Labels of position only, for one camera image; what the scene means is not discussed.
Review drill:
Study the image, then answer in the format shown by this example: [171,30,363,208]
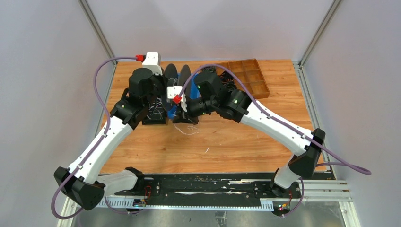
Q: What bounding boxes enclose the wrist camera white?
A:
[142,52,163,76]
[166,86,187,112]

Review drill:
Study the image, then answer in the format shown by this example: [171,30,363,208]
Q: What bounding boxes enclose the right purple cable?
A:
[174,64,372,218]

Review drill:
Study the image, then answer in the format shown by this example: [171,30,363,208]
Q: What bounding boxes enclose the rolled tie orange pattern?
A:
[219,71,235,86]

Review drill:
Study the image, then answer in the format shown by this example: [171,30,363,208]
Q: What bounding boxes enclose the white wires in black bin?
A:
[148,99,166,120]

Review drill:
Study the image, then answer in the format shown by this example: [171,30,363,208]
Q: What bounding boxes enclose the dark grey cable spool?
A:
[161,63,191,111]

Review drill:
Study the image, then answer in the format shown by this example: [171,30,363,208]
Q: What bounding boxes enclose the blue plastic bin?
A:
[167,72,200,120]

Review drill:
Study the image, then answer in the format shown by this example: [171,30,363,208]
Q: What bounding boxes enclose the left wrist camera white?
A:
[142,52,163,76]

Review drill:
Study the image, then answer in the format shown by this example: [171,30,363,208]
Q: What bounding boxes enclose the wooden compartment tray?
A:
[202,59,270,99]

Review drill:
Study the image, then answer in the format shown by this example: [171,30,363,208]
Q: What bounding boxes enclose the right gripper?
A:
[172,96,216,126]

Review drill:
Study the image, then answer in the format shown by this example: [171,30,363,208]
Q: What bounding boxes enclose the aluminium frame rail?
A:
[67,175,353,211]

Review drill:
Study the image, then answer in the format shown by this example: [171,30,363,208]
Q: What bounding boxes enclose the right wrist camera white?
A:
[166,86,187,112]

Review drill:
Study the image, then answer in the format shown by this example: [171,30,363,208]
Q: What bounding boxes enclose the black plastic bin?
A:
[142,98,167,125]

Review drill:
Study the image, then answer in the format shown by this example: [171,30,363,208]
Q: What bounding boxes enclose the purple cable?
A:
[51,56,145,220]
[174,64,372,218]

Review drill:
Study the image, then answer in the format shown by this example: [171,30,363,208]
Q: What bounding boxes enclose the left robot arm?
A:
[54,66,167,210]

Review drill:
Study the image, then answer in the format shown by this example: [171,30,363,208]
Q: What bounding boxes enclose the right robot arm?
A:
[167,71,325,197]

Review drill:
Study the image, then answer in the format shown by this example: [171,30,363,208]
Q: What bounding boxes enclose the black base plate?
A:
[117,172,301,208]

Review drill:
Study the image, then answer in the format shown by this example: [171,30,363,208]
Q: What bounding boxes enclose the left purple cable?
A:
[51,56,145,220]

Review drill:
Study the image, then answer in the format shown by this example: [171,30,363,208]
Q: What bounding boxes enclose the white wire cable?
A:
[174,122,201,136]

